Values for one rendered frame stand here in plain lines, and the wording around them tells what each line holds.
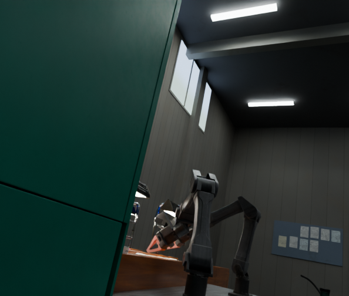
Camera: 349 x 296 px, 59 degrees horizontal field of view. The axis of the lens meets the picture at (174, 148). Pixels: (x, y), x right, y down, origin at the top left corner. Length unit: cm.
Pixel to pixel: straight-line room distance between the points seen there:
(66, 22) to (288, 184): 947
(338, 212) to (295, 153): 206
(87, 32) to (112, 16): 10
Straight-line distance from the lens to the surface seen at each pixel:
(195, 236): 101
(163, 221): 139
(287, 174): 996
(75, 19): 62
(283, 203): 974
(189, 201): 125
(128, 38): 77
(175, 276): 134
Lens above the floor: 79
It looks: 19 degrees up
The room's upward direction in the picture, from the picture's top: 12 degrees clockwise
